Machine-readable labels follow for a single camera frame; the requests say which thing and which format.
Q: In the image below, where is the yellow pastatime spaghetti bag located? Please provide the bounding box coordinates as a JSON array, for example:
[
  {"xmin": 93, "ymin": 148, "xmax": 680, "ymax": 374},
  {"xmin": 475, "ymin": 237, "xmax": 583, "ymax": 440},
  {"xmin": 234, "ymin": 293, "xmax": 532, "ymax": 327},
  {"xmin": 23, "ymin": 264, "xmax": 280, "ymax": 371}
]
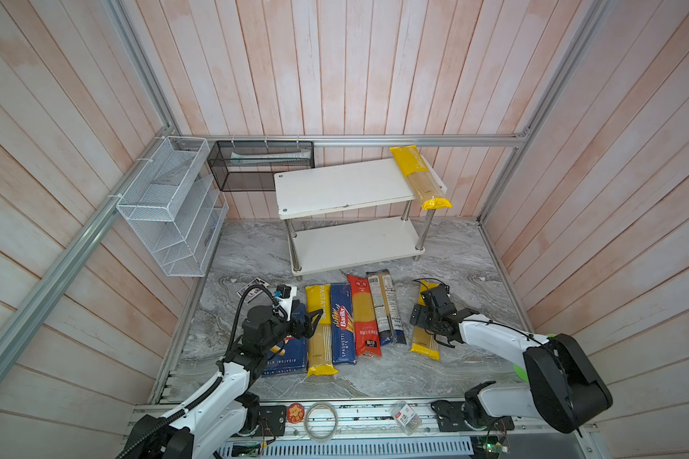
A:
[
  {"xmin": 390, "ymin": 145, "xmax": 452, "ymax": 210},
  {"xmin": 305, "ymin": 284, "xmax": 338, "ymax": 377},
  {"xmin": 410, "ymin": 279, "xmax": 441, "ymax": 361}
]

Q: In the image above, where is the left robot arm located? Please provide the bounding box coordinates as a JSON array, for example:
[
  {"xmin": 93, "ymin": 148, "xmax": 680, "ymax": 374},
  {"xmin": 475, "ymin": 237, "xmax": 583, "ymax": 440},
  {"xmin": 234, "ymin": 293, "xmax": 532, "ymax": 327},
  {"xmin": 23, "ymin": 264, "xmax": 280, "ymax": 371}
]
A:
[{"xmin": 118, "ymin": 306, "xmax": 325, "ymax": 458}]

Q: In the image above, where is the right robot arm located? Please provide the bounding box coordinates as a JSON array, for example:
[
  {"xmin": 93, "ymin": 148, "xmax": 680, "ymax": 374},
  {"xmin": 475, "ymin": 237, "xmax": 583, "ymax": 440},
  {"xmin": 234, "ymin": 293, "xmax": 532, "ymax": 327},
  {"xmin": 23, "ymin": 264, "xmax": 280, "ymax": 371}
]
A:
[{"xmin": 410, "ymin": 279, "xmax": 614, "ymax": 434}]

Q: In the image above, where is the white two-tier shelf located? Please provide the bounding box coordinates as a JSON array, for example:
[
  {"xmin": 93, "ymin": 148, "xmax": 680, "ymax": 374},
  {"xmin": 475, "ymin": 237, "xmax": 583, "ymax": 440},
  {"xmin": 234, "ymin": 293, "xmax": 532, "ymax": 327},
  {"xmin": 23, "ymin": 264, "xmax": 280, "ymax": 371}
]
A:
[{"xmin": 274, "ymin": 158, "xmax": 434, "ymax": 278}]

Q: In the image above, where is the blue Barilla rigatoni box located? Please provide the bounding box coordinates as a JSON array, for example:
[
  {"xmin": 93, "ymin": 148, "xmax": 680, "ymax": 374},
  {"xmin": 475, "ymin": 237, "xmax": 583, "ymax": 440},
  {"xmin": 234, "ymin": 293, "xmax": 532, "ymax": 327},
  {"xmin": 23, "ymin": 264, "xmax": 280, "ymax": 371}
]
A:
[{"xmin": 262, "ymin": 336, "xmax": 308, "ymax": 377}]

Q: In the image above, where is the blue Barilla spaghetti box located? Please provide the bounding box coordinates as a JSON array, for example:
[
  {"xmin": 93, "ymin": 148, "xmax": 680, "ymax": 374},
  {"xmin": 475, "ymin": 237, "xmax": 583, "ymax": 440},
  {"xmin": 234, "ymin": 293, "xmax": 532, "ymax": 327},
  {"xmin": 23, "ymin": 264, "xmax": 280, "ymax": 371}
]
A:
[{"xmin": 330, "ymin": 283, "xmax": 357, "ymax": 365}]

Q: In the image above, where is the clear blue spaghetti bag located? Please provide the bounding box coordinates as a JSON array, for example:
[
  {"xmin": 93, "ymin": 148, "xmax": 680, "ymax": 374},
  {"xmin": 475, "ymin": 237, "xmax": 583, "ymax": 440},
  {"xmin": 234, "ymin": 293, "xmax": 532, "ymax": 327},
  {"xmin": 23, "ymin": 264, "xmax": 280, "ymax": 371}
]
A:
[{"xmin": 367, "ymin": 270, "xmax": 407, "ymax": 346}]

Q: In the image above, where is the small card on floor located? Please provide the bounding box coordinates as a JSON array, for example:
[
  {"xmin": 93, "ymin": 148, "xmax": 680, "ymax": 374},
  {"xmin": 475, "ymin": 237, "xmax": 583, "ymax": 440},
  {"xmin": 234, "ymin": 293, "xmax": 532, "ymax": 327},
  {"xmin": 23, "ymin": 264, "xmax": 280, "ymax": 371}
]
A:
[{"xmin": 237, "ymin": 277, "xmax": 270, "ymax": 303}]

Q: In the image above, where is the red spaghetti bag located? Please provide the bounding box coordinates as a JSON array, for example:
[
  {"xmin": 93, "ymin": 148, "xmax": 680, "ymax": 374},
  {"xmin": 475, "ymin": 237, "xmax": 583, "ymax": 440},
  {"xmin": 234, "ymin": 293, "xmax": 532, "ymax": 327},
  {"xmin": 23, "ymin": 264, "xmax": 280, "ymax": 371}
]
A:
[{"xmin": 348, "ymin": 275, "xmax": 382, "ymax": 357}]

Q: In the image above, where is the green round object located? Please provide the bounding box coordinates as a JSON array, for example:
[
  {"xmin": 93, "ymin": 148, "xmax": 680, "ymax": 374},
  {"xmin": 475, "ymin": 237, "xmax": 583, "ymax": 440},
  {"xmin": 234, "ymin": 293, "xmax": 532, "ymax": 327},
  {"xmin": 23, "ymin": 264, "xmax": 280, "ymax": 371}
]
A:
[{"xmin": 513, "ymin": 365, "xmax": 529, "ymax": 383}]

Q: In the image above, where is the red round sticker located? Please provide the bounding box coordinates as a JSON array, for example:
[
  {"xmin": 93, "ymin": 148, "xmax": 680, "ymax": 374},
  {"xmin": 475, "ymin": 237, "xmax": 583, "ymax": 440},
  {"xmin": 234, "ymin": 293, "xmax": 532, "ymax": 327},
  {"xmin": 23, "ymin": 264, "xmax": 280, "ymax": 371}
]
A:
[{"xmin": 286, "ymin": 403, "xmax": 305, "ymax": 425}]

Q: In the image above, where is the small clear plastic box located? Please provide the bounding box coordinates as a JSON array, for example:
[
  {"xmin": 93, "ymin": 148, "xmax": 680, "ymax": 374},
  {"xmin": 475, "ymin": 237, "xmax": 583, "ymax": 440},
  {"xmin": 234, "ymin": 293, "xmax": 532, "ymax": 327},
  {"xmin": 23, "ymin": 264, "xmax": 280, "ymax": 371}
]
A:
[{"xmin": 390, "ymin": 400, "xmax": 422, "ymax": 435}]

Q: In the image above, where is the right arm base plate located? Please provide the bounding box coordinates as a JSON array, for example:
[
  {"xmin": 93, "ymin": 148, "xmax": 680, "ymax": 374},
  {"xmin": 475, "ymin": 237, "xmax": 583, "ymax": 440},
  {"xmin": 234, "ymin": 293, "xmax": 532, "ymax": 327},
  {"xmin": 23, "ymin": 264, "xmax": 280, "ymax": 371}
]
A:
[{"xmin": 430, "ymin": 400, "xmax": 515, "ymax": 432}]

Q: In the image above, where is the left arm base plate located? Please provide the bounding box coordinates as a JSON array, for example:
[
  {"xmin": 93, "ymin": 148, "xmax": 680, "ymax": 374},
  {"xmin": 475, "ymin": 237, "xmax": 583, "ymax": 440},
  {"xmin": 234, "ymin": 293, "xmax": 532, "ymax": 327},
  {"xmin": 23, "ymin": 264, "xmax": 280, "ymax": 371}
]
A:
[{"xmin": 233, "ymin": 405, "xmax": 288, "ymax": 440}]

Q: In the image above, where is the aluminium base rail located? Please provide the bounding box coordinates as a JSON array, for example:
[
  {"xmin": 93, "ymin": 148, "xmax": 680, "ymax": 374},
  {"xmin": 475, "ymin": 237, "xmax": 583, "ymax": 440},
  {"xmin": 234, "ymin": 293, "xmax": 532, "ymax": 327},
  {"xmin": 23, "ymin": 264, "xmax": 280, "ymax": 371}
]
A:
[{"xmin": 127, "ymin": 394, "xmax": 599, "ymax": 446}]

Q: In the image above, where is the clear tape ring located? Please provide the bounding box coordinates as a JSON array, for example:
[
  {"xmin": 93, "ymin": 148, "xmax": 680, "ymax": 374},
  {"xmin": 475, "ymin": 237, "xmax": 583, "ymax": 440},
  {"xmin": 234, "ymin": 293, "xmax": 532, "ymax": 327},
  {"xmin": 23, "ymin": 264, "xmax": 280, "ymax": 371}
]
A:
[{"xmin": 303, "ymin": 402, "xmax": 340, "ymax": 443}]

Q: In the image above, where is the black wire mesh basket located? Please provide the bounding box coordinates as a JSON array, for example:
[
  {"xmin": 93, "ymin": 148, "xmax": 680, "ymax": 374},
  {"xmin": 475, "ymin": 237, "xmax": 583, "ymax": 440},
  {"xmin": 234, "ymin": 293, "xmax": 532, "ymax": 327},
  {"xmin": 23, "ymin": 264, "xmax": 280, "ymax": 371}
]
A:
[{"xmin": 207, "ymin": 140, "xmax": 316, "ymax": 192}]

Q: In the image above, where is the white wire mesh organizer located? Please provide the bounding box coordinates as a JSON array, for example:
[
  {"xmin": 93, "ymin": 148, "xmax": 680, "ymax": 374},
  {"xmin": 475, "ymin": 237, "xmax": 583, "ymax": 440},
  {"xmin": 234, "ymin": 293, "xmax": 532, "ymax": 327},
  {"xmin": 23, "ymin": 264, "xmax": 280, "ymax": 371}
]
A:
[{"xmin": 117, "ymin": 137, "xmax": 229, "ymax": 277}]

